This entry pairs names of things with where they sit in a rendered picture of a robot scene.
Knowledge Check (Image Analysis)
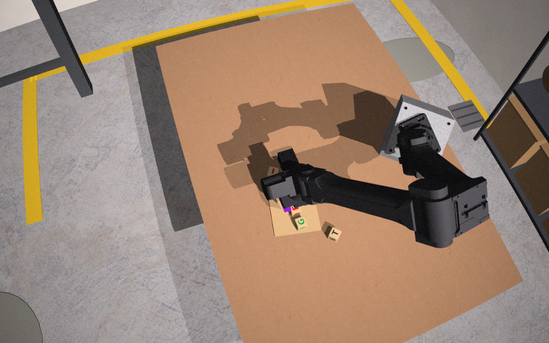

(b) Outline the beige letter block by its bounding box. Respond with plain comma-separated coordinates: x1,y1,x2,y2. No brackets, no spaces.
267,166,279,177
289,206,301,217
294,216,308,231
328,227,342,242

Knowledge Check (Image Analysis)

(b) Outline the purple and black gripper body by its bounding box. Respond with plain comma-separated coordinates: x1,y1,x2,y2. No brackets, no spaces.
279,194,308,209

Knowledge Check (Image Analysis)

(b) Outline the tan flat mat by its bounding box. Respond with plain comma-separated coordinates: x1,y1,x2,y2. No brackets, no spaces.
269,198,321,237

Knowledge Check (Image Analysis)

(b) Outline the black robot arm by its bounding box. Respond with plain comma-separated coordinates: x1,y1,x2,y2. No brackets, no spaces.
261,113,489,248

